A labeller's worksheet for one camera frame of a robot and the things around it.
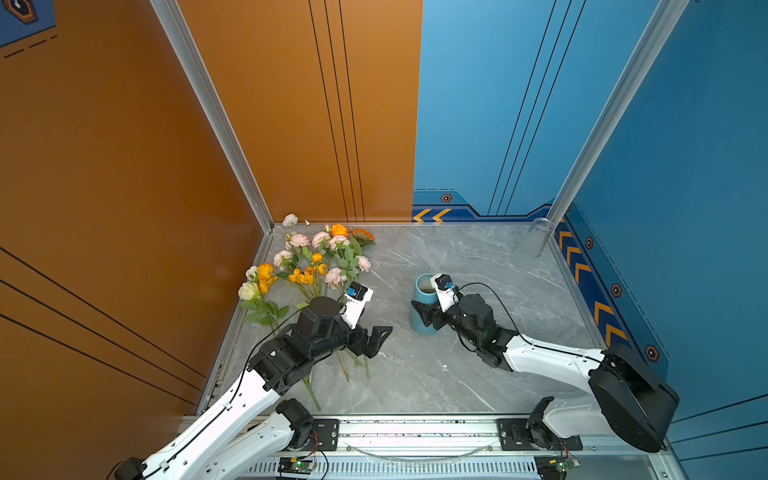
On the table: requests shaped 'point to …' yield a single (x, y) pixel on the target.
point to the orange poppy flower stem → (314, 294)
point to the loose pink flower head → (290, 220)
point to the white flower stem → (266, 312)
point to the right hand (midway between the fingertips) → (423, 293)
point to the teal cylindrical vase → (424, 291)
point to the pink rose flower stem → (297, 243)
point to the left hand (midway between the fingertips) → (377, 318)
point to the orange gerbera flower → (362, 236)
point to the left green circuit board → (295, 465)
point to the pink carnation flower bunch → (338, 254)
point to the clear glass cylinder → (537, 237)
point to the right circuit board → (552, 467)
